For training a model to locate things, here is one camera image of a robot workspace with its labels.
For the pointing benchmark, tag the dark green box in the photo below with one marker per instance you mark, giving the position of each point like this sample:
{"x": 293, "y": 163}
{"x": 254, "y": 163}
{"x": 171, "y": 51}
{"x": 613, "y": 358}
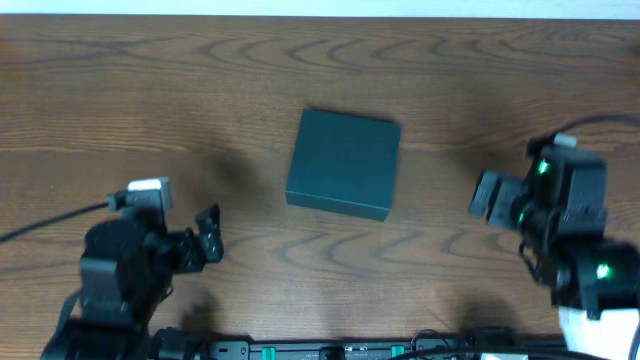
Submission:
{"x": 344, "y": 164}

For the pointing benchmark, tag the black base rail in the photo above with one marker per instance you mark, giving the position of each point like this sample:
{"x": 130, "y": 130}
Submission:
{"x": 320, "y": 350}

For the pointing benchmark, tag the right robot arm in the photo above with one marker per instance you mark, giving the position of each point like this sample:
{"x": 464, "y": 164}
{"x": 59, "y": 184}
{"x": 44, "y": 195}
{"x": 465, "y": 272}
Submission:
{"x": 559, "y": 210}

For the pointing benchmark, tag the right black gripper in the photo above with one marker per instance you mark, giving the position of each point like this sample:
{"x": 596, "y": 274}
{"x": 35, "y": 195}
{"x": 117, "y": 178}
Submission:
{"x": 519, "y": 204}

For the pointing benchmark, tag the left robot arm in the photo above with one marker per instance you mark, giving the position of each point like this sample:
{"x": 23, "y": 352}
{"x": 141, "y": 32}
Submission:
{"x": 126, "y": 271}

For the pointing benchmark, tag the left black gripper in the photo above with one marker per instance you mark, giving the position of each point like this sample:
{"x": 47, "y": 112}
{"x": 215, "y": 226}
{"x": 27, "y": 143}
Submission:
{"x": 187, "y": 248}

